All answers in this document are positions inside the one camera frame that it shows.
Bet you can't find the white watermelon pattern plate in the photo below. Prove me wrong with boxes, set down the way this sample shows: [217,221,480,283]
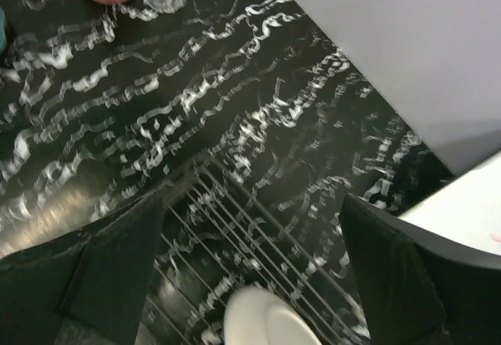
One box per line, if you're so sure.
[223,286,321,345]

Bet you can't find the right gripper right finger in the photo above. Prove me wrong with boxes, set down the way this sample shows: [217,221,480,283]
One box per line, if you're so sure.
[339,195,500,344]

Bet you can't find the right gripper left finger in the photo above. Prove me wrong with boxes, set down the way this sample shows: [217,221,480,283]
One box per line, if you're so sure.
[1,192,164,344]

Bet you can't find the white whiteboard with red writing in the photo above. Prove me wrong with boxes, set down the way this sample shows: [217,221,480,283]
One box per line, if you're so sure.
[398,153,500,270]

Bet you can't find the teal scalloped plate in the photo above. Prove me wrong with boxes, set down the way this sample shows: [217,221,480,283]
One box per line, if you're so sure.
[0,8,8,55]

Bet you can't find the black marble pattern mat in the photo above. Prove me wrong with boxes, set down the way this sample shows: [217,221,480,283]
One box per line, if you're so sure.
[0,0,451,345]

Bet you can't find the black wire dish rack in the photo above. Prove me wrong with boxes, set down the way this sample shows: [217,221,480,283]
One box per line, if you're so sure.
[135,160,370,344]

